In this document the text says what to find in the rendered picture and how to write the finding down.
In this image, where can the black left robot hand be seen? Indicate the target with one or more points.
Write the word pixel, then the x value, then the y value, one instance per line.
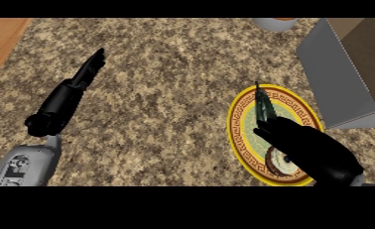
pixel 58 107

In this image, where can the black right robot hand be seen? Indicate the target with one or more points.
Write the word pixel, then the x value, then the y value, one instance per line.
pixel 312 147

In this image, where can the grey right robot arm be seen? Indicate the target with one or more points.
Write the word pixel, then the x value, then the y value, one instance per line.
pixel 361 181

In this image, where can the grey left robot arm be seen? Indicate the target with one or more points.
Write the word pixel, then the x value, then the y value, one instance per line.
pixel 24 167

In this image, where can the white frosted cupcake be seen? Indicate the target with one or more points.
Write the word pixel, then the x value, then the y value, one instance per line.
pixel 281 167

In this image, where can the yellow patterned plate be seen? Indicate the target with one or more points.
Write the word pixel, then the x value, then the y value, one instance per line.
pixel 244 134

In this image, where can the grey cardboard box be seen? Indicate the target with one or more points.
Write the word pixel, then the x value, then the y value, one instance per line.
pixel 337 74

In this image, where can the brown wooden board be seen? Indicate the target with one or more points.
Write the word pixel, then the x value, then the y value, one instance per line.
pixel 11 34

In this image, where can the grey cylindrical pot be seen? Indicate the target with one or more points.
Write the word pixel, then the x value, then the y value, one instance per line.
pixel 277 24

